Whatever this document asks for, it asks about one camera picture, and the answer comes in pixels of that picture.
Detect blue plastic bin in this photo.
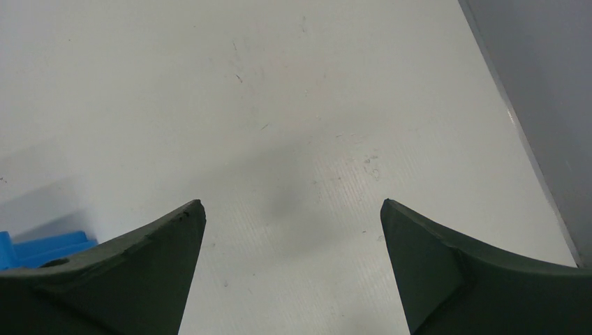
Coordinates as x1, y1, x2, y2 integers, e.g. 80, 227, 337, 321
1, 231, 98, 271

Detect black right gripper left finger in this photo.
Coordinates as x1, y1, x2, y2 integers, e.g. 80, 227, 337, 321
1, 200, 206, 334

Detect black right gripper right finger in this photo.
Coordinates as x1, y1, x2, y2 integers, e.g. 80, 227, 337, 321
380, 199, 591, 334

